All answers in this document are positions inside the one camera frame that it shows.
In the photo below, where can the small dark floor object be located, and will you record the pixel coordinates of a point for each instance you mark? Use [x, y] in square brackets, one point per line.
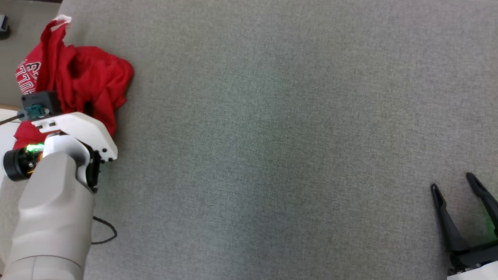
[4, 26]

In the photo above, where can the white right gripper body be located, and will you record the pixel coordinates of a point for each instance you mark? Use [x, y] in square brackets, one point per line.
[478, 264]

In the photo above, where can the red Bulls jersey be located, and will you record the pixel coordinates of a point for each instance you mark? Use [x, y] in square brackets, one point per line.
[97, 74]

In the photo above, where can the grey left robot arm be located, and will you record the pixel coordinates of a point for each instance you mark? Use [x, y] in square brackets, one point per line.
[50, 217]

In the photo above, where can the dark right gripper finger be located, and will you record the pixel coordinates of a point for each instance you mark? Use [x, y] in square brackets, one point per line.
[451, 229]
[486, 198]

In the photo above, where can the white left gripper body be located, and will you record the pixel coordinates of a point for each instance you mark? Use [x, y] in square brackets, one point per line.
[83, 130]

